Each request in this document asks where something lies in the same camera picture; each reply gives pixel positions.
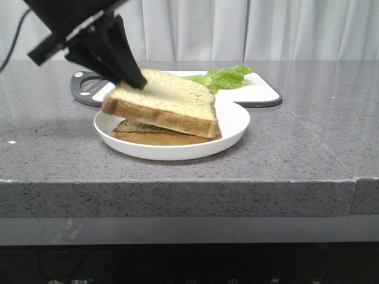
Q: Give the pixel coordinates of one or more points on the white grey cutting board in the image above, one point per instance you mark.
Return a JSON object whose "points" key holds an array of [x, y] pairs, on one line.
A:
{"points": [[89, 88]]}

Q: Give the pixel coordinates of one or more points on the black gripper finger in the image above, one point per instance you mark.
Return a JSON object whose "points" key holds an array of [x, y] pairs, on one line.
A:
{"points": [[118, 55], [92, 50]]}

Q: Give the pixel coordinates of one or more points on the white round plate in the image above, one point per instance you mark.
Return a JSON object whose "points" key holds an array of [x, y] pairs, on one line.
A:
{"points": [[233, 121]]}

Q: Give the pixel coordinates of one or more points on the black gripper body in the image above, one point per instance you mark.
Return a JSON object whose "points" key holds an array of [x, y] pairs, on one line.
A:
{"points": [[61, 18]]}

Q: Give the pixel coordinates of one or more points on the green lettuce leaf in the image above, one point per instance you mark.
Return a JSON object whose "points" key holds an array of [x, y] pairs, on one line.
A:
{"points": [[226, 78]]}

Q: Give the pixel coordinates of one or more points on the bread slice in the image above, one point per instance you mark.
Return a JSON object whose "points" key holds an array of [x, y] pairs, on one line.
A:
{"points": [[140, 133], [168, 101]]}

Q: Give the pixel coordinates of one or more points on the white curtain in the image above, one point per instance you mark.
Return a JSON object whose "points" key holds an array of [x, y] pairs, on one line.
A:
{"points": [[251, 30]]}

